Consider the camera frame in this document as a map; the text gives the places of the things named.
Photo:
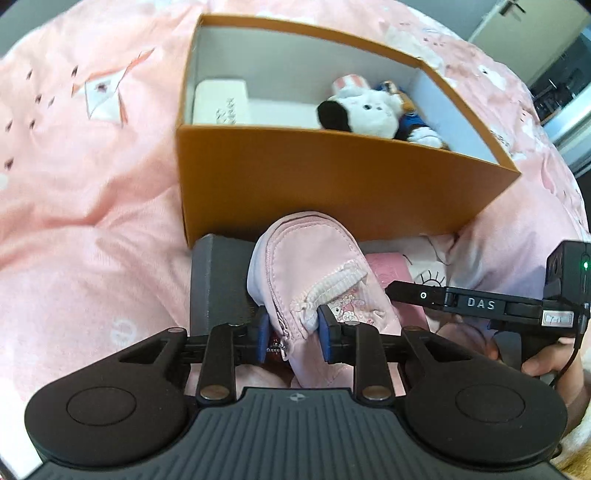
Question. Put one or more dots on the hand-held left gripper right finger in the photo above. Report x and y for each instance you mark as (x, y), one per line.
(324, 337)

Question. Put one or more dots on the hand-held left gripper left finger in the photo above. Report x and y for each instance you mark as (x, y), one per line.
(262, 339)

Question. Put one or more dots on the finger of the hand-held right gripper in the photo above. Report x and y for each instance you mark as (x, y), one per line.
(415, 295)

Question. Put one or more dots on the pink zipper pouch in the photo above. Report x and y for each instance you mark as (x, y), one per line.
(314, 258)

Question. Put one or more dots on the orange cardboard box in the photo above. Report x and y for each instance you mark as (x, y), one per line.
(323, 184)

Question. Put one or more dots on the white plush dog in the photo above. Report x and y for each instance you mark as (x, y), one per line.
(364, 110)

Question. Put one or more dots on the white long box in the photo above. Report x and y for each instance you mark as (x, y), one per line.
(221, 101)

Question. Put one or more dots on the person's right hand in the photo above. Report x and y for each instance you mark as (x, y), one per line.
(545, 364)

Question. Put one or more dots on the pink card wallet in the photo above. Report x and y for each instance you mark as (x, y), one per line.
(392, 270)

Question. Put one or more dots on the grey door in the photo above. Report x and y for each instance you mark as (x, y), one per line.
(545, 18)

